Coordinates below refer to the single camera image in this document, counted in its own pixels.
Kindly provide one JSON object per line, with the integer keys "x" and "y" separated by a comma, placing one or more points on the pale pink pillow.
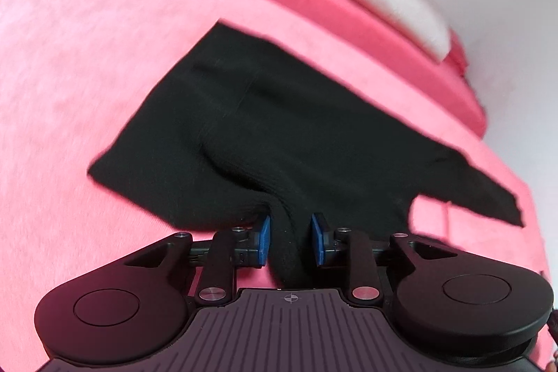
{"x": 418, "y": 20}

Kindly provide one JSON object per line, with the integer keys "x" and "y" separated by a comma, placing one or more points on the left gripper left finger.
{"x": 135, "y": 306}

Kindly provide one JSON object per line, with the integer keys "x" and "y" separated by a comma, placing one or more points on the black pants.
{"x": 239, "y": 127}

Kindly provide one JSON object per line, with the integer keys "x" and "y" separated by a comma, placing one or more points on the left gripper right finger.
{"x": 448, "y": 304}

